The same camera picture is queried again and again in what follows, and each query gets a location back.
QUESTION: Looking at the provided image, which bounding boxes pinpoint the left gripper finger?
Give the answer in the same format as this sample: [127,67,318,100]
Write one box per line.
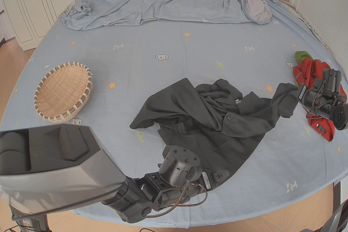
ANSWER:
[212,170,230,186]

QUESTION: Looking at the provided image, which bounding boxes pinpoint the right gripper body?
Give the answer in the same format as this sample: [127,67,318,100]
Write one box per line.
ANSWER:
[297,84,325,112]

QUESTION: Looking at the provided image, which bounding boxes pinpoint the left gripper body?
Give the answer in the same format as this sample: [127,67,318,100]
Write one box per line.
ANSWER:
[188,170,213,197]

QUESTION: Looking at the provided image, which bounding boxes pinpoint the dark grey shirt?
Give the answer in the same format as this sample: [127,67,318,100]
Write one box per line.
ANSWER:
[130,78,297,190]

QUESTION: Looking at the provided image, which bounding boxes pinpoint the red garment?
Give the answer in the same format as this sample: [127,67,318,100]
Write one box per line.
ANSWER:
[293,58,340,142]

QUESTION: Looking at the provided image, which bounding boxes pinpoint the green garment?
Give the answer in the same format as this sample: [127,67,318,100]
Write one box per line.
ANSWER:
[294,51,331,97]

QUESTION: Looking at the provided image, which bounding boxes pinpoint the bed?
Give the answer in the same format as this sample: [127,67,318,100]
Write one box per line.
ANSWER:
[0,0,348,229]

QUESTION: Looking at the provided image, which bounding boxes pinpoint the pale blue quilt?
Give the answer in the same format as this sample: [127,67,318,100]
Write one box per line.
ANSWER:
[58,0,273,31]

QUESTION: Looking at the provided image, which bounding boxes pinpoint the round woven basket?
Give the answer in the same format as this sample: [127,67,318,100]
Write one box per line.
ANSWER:
[34,62,93,123]

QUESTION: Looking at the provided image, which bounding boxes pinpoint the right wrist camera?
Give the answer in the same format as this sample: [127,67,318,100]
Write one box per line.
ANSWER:
[322,68,342,94]

